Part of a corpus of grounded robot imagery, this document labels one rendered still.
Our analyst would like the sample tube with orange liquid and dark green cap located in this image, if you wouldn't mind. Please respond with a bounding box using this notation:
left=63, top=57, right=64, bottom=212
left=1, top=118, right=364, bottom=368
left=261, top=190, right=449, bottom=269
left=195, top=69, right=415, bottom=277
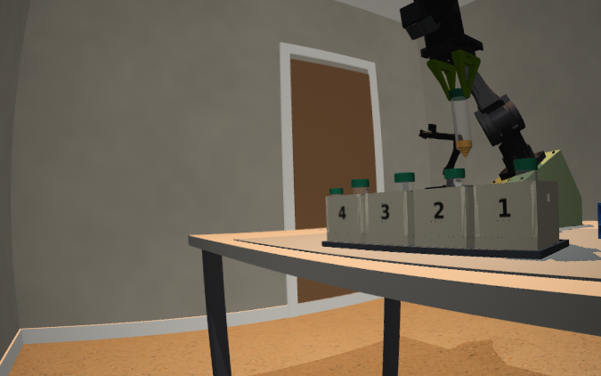
left=443, top=168, right=465, bottom=187

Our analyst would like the clear tube with dark green cap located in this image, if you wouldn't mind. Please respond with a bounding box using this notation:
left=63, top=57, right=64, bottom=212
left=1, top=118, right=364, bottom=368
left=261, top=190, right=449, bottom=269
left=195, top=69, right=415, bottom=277
left=513, top=158, right=538, bottom=182

